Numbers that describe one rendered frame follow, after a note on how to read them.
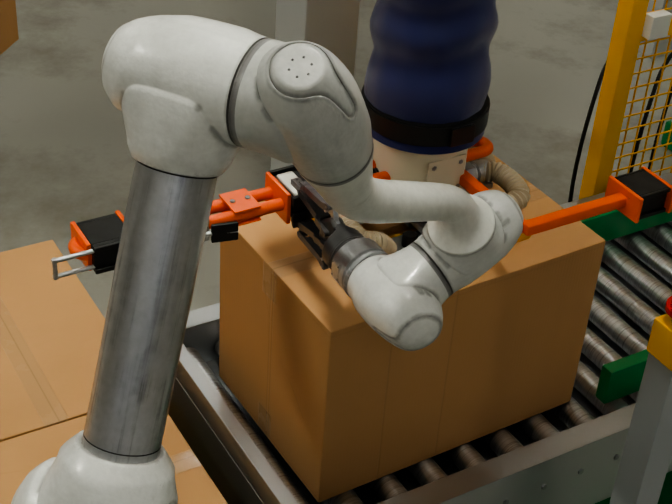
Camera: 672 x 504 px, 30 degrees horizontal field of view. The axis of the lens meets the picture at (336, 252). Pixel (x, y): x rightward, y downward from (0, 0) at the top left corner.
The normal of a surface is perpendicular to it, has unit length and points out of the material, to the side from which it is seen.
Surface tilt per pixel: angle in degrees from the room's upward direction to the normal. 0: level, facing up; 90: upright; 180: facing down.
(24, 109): 0
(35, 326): 0
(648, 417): 90
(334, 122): 95
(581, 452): 90
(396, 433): 90
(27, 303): 0
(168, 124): 74
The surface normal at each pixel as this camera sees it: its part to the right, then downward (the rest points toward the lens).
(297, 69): -0.04, -0.36
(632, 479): -0.87, 0.24
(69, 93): 0.06, -0.82
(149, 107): -0.44, 0.22
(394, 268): -0.30, -0.67
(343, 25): 0.50, 0.52
